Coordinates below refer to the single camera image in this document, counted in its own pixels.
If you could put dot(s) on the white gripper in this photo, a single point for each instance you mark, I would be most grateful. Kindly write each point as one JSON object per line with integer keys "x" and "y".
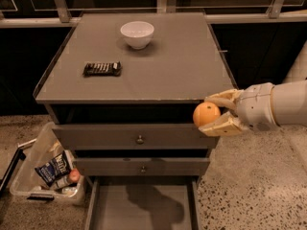
{"x": 255, "y": 105}

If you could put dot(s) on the orange fruit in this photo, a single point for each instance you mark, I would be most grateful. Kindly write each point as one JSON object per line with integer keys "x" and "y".
{"x": 205, "y": 113}

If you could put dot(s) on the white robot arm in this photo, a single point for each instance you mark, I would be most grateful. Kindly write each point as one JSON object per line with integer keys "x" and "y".
{"x": 289, "y": 103}

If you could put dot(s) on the grey drawer cabinet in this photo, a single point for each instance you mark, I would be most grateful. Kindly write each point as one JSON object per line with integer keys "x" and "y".
{"x": 159, "y": 84}

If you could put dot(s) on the grey middle drawer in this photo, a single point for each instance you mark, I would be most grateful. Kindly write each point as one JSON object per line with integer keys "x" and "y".
{"x": 142, "y": 166}

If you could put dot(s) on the grey drawer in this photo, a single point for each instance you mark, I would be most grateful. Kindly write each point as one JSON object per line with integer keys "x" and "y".
{"x": 142, "y": 166}
{"x": 144, "y": 203}
{"x": 133, "y": 137}

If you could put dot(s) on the grey bottom drawer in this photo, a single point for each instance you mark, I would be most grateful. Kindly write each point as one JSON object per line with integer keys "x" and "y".
{"x": 144, "y": 203}

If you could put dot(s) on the grey top drawer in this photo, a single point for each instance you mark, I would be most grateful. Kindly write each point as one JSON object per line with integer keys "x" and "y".
{"x": 133, "y": 137}

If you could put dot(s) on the white ceramic bowl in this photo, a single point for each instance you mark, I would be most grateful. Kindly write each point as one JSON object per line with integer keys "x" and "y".
{"x": 137, "y": 34}

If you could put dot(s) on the black snack bar wrapper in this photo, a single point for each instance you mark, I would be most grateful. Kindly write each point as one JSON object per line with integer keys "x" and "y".
{"x": 101, "y": 69}

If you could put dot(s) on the red apple in bin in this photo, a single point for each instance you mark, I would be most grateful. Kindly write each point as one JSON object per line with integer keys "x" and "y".
{"x": 74, "y": 176}

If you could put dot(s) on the blue chip bag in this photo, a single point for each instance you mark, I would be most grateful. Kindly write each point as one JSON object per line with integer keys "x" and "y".
{"x": 56, "y": 168}

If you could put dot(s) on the clear plastic storage bin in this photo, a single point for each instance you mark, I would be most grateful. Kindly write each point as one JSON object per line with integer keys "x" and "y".
{"x": 27, "y": 183}

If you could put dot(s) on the black bin lid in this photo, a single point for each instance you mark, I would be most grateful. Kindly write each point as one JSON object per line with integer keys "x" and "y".
{"x": 19, "y": 155}

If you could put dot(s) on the white post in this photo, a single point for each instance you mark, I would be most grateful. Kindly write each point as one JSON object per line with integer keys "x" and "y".
{"x": 298, "y": 71}

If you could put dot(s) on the metal window railing frame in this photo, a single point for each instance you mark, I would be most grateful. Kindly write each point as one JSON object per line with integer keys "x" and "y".
{"x": 66, "y": 13}

